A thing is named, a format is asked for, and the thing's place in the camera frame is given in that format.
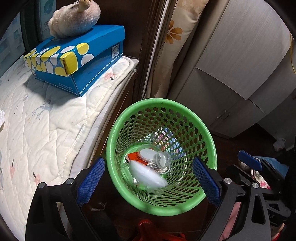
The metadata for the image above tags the clear round plastic cup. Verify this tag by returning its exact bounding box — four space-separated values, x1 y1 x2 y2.
155 151 172 174

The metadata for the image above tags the orange red snack wrapper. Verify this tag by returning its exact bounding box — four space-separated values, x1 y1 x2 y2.
125 152 148 166

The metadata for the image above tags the clear rectangular plastic tray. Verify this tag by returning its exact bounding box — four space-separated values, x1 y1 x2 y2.
128 160 168 190

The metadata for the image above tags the clear round plastic lid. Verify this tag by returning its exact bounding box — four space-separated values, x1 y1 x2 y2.
137 144 160 163

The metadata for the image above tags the white tissue piece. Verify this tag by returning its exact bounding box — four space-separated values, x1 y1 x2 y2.
0 110 5 132

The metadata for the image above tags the person's right hand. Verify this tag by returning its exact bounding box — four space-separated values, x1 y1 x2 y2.
271 223 285 241

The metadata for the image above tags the cream quilted patterned mat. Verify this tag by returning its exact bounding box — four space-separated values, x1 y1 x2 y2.
1 56 138 240

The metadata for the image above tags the green plastic mesh wastebasket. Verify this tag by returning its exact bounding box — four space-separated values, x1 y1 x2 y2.
106 98 217 216

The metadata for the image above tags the grey wooden cabinet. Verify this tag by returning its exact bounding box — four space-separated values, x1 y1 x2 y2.
168 1 295 137

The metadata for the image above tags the blue yellow dotted tissue box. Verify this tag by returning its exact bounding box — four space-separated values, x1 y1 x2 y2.
23 25 125 97

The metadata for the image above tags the floral cream curtain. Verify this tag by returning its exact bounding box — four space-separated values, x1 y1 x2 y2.
145 0 209 98

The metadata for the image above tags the beige plush toy animal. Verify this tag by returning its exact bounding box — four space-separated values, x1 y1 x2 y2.
48 0 101 39

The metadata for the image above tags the yellow cable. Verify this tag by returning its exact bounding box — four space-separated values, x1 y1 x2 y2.
289 32 296 75

